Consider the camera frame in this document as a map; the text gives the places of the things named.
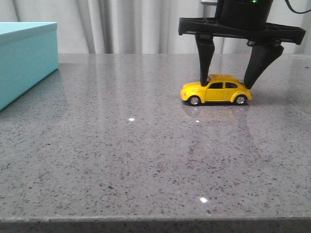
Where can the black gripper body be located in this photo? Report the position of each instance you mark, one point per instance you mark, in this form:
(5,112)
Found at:
(242,19)

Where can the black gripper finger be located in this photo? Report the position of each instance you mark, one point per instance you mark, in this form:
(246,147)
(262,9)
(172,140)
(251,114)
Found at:
(261,57)
(206,50)

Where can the yellow toy beetle car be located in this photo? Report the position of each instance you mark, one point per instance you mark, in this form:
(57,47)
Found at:
(219,88)

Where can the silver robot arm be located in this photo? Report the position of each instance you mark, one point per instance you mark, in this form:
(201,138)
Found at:
(208,2)

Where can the light blue box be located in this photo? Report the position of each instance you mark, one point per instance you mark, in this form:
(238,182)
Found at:
(28,53)

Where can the grey white curtain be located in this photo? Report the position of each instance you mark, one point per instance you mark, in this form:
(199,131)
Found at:
(112,26)

